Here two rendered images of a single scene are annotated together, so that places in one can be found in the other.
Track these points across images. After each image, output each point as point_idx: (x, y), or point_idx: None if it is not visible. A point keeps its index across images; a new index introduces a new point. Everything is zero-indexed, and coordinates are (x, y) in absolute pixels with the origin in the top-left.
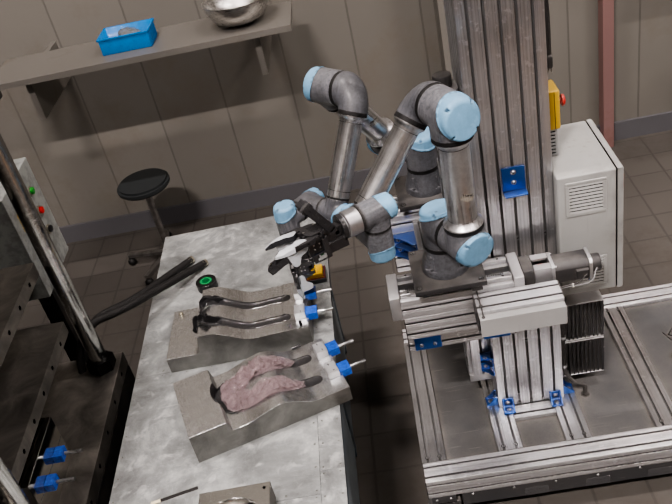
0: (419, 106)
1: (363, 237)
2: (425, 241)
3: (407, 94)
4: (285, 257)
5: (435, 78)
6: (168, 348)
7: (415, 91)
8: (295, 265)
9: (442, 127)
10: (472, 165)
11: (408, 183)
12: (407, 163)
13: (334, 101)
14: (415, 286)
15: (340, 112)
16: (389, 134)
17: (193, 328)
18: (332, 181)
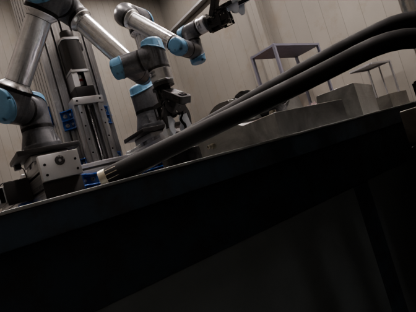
0: (137, 7)
1: (197, 44)
2: (155, 101)
3: (124, 4)
4: (176, 89)
5: (70, 30)
6: (328, 101)
7: (127, 2)
8: (244, 12)
9: (152, 17)
10: (103, 88)
11: (51, 135)
12: (43, 117)
13: (74, 1)
14: (178, 121)
15: (86, 9)
16: (140, 15)
17: (285, 103)
18: (126, 48)
